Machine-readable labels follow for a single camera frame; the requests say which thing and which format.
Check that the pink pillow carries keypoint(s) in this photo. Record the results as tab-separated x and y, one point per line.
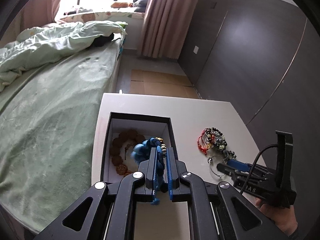
50	25

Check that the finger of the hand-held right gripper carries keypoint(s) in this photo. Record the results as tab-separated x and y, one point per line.
226	170
237	164

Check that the white bedside table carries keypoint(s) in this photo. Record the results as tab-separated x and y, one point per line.
200	115

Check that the cardboard sheet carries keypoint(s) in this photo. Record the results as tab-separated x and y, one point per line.
155	82

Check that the black cloth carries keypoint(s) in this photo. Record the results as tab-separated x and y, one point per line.
102	41

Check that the pink curtain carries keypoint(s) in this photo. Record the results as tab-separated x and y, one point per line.
165	17
52	2

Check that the black jewelry box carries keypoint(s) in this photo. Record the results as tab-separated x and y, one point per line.
140	127

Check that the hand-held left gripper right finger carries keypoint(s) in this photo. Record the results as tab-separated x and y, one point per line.
170	172

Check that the heap of clothes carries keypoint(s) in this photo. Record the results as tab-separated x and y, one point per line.
75	11

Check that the bright green cloth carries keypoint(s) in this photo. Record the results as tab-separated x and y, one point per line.
122	25

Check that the dark grey pillow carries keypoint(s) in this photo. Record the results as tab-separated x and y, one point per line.
140	5

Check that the person's right hand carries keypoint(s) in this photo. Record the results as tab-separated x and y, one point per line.
277	216

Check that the printed window seat cushion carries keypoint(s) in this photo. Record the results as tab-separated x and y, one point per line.
100	16

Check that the white wall socket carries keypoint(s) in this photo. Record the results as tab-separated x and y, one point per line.
196	49

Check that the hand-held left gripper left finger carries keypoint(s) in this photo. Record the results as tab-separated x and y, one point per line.
155	170

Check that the orange plush toy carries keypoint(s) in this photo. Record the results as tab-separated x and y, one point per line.
120	4

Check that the bed with green sheet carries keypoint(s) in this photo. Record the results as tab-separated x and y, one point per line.
50	117

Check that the light green duvet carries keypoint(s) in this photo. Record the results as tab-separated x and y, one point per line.
50	47

